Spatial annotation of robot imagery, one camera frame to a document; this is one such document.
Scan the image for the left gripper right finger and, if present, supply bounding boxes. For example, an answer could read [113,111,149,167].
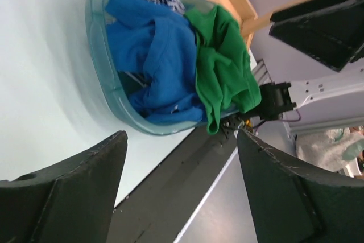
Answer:
[237,130,363,242]

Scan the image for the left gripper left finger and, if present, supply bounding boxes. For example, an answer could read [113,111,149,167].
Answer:
[1,131,128,242]

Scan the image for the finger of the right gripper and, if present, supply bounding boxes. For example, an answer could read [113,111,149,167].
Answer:
[269,0,363,72]

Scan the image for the green tank top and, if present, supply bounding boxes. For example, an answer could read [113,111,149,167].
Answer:
[185,5,262,134]

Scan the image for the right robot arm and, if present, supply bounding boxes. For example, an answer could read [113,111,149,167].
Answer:
[253,0,363,131]

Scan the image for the teal plastic tub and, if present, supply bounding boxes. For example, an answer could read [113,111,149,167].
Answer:
[85,0,206,136]

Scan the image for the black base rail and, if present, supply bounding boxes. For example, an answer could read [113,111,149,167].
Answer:
[107,116,240,242]

